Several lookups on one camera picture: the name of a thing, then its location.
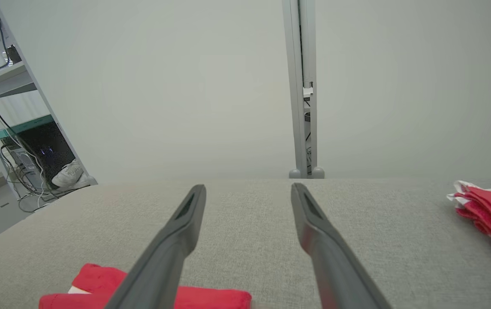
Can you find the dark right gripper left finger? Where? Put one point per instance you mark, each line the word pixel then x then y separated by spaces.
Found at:
pixel 164 257

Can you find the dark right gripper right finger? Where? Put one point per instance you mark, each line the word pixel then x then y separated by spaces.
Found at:
pixel 331 257

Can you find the red basketball jersey white sleeves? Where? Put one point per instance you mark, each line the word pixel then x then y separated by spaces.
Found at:
pixel 95 283

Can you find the white sneaker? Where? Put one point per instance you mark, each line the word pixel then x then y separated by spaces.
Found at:
pixel 68 174

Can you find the black computer tower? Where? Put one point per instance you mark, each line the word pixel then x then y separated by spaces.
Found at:
pixel 50 146

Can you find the grey metal shelf rack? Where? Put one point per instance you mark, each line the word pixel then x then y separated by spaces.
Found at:
pixel 13 77

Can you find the grey cylindrical post foot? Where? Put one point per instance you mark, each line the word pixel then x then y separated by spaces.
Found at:
pixel 318 173
pixel 294 174

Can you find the grey vertical partition post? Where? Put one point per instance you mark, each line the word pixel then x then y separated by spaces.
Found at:
pixel 299 64

